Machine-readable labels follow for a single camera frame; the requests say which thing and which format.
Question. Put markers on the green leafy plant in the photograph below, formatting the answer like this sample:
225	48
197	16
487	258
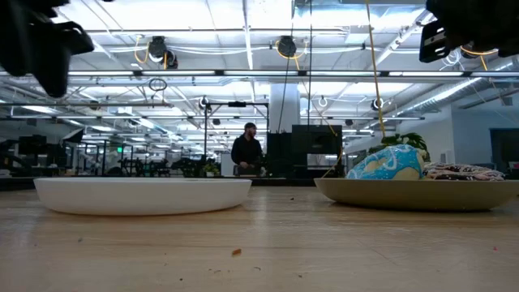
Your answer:
407	140

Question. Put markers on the large chocolate frosted donut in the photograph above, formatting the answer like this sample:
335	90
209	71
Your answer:
462	172

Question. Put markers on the small brown crumb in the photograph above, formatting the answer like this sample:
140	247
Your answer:
236	252

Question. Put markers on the white round plate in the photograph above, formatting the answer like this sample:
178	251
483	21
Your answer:
142	196

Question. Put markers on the person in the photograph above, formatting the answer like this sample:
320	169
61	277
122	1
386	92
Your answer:
246	152

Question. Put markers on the grey-green round plate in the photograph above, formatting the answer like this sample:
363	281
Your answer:
417	196

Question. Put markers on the white column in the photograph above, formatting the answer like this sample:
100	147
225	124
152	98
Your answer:
290	105

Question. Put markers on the black equipment cabinet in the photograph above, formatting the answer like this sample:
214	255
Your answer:
316	140

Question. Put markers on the large blue frosted donut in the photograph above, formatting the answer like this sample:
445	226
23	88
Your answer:
385	164

